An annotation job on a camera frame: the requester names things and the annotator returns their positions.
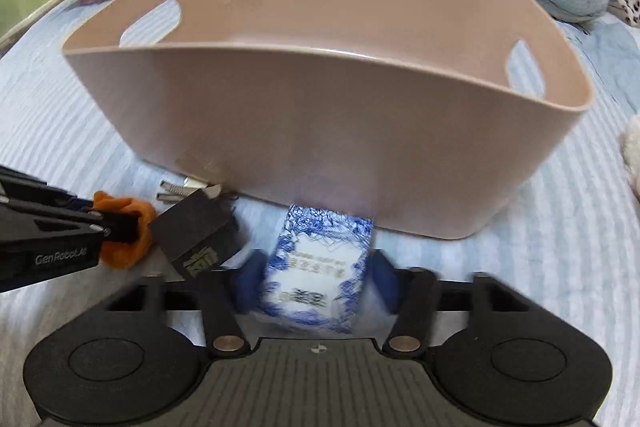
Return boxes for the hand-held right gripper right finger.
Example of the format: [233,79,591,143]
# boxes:
[369,251,542,354]

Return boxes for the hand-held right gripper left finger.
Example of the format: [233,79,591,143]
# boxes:
[101,251,267,354]

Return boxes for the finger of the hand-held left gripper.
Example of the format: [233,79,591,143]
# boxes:
[60,206,142,244]

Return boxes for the orange plush toy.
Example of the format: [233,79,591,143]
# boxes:
[93,190,157,271]

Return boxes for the blue white patterned box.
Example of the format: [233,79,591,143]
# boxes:
[256,203,376,336]

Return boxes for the beige plastic basket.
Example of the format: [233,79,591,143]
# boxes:
[61,0,595,241]

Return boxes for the dark brown small box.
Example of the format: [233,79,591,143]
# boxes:
[149,191,242,281]

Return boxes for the silver metal clip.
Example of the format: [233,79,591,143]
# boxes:
[156,177,239,204]

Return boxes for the white plush toy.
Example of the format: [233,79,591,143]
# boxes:
[619,113,640,200]

